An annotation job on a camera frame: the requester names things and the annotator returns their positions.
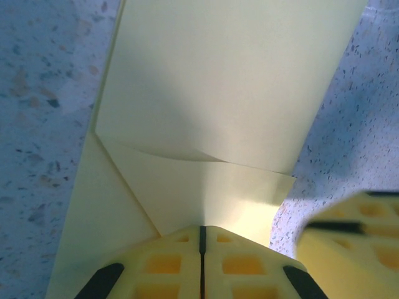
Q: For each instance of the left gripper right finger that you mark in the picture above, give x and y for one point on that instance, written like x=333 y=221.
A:
x=243 y=268

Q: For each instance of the yellow cloth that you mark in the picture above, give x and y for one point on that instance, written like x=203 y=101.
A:
x=202 y=93

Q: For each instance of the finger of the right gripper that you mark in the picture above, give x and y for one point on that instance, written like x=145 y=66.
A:
x=358 y=264
x=374 y=208

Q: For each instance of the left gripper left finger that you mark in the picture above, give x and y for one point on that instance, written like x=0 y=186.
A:
x=162 y=268

